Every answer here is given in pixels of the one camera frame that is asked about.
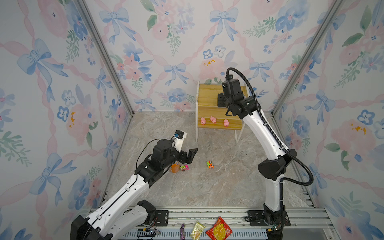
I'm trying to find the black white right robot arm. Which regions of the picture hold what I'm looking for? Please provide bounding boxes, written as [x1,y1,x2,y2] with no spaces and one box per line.
[218,79,294,227]

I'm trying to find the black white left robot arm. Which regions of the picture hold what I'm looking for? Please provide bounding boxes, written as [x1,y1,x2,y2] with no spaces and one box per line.
[70,138,198,240]

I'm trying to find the wooden two-tier shelf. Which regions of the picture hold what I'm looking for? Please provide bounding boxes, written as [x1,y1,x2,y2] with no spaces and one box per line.
[195,83,245,144]

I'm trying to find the orange soda can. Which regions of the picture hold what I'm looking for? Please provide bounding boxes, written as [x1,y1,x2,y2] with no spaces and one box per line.
[170,163,180,174]

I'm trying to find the pink green toy truck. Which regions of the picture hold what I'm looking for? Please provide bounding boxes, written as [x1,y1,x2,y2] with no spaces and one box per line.
[180,164,189,171]

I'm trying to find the orange green toy car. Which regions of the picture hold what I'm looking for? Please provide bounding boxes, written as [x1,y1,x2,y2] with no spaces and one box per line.
[206,161,214,169]

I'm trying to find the purple small bottle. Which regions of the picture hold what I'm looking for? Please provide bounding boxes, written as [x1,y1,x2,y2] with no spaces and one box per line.
[180,224,186,240]

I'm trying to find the yellow green snack packet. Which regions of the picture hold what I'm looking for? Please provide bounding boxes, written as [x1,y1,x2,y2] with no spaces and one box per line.
[190,221,206,240]

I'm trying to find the red snack packet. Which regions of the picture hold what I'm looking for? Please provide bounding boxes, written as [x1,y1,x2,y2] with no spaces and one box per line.
[206,217,233,240]

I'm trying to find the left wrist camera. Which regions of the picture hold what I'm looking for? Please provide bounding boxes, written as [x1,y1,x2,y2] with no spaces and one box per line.
[173,130,187,153]

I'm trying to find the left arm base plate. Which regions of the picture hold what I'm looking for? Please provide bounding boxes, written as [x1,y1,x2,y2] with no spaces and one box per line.
[138,210,169,228]

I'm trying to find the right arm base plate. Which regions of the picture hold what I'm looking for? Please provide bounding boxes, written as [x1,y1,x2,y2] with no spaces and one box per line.
[244,210,282,228]

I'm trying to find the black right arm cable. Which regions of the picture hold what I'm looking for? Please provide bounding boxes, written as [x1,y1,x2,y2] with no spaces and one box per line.
[225,67,315,229]

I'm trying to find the aluminium front rail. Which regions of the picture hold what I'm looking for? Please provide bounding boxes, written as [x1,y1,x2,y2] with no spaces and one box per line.
[80,205,338,240]

